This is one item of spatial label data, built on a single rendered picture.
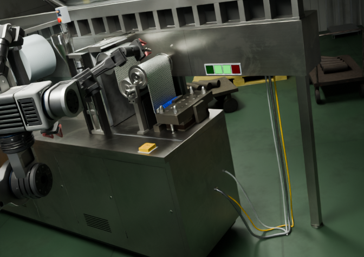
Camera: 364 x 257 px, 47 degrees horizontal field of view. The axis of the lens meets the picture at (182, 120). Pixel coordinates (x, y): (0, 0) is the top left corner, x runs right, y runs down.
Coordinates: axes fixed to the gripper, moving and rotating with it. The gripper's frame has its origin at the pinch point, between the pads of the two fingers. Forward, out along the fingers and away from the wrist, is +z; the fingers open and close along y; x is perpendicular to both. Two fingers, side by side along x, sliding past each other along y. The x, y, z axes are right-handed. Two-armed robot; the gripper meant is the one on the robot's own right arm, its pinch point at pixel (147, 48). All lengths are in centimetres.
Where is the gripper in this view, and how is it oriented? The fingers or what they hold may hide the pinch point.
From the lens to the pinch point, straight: 237.8
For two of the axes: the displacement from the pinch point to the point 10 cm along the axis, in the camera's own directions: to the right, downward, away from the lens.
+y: 4.7, 8.8, -1.1
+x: 6.4, -4.2, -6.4
